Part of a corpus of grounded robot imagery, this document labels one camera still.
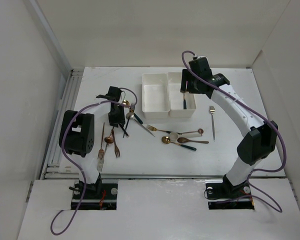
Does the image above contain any copper round spoon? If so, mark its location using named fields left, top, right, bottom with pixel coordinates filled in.
left=104, top=127, right=115, bottom=144

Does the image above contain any slim silver fork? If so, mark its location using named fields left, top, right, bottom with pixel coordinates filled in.
left=209, top=105, right=216, bottom=141

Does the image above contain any copper long fork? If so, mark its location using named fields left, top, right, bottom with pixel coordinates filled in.
left=97, top=123, right=105, bottom=160

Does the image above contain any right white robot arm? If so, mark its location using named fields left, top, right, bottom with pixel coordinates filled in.
left=180, top=56, right=278, bottom=197

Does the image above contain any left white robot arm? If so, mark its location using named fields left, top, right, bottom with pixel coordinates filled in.
left=59, top=86, right=126, bottom=199

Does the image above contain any silver spoon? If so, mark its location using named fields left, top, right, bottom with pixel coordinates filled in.
left=125, top=112, right=155, bottom=137

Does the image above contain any gold spoon near bins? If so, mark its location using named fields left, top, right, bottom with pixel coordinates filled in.
left=122, top=100, right=130, bottom=109

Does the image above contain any right white plastic bin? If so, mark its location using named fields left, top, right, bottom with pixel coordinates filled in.
left=167, top=72, right=197, bottom=118

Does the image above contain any white plastic bin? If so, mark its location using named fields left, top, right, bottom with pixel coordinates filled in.
left=142, top=73, right=170, bottom=120
left=167, top=72, right=197, bottom=118

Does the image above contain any left white plastic bin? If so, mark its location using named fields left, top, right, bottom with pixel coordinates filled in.
left=142, top=73, right=170, bottom=120

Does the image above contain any copper small fork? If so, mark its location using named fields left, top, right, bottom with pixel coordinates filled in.
left=111, top=129, right=121, bottom=158

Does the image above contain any small copper spoon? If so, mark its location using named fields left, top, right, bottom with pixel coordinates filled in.
left=182, top=128, right=204, bottom=134

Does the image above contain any white measuring scoop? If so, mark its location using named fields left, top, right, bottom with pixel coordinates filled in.
left=168, top=132, right=203, bottom=142

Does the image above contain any brown copper spoon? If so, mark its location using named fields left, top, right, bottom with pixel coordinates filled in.
left=177, top=137, right=209, bottom=144

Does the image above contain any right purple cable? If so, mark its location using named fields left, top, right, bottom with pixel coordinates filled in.
left=181, top=50, right=288, bottom=214

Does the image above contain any purple cable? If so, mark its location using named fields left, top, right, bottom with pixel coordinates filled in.
left=181, top=50, right=288, bottom=214
left=50, top=87, right=138, bottom=236

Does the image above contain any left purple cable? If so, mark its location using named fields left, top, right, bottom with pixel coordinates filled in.
left=50, top=87, right=138, bottom=236

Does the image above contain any silver fork black handle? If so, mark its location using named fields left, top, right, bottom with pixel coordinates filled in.
left=124, top=102, right=136, bottom=131

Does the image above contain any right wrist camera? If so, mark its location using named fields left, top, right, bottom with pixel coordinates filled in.
left=192, top=55, right=206, bottom=61

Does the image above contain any gold fork black handle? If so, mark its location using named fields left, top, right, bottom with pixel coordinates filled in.
left=146, top=124, right=173, bottom=134

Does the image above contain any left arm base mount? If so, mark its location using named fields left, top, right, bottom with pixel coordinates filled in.
left=69, top=176, right=119, bottom=211

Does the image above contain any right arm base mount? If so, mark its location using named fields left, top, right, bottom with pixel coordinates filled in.
left=204, top=176, right=255, bottom=210

